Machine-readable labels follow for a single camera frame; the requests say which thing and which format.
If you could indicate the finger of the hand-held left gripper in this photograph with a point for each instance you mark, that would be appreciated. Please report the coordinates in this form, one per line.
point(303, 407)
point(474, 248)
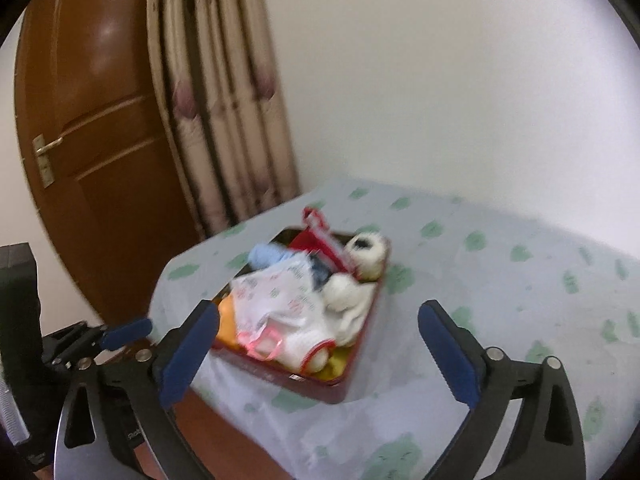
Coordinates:
point(125, 332)

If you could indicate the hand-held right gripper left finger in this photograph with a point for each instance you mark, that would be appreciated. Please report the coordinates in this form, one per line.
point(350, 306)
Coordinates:
point(190, 355)

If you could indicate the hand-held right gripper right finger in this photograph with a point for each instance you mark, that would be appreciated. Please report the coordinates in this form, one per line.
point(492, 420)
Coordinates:
point(450, 355)

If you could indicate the orange cloth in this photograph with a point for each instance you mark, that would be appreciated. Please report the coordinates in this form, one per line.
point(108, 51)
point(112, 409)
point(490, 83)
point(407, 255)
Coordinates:
point(227, 325)

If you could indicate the white pink-trimmed baby garment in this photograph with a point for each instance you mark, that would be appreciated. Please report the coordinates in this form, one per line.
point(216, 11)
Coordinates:
point(280, 300)

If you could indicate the red tin box gold interior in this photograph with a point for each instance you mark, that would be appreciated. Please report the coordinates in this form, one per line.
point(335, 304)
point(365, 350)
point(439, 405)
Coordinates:
point(340, 390)

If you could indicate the light blue cloth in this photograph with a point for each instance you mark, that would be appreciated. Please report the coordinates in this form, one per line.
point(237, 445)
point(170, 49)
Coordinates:
point(267, 255)

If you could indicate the red and white sock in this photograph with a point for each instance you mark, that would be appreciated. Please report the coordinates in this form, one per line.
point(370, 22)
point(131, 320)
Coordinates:
point(305, 242)

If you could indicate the green-patterned white tablecloth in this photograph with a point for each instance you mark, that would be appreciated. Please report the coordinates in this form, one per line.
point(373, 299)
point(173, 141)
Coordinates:
point(500, 285)

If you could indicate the white fluffy plush toy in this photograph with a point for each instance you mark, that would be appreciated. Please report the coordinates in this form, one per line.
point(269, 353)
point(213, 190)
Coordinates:
point(372, 260)

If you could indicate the dark blue cloth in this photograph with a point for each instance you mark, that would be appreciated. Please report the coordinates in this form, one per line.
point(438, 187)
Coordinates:
point(320, 272)

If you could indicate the brown wooden door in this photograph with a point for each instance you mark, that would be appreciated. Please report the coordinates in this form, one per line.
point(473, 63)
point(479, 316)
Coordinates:
point(100, 110)

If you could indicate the beige floral curtain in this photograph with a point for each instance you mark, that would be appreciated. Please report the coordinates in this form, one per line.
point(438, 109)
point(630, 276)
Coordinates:
point(215, 110)

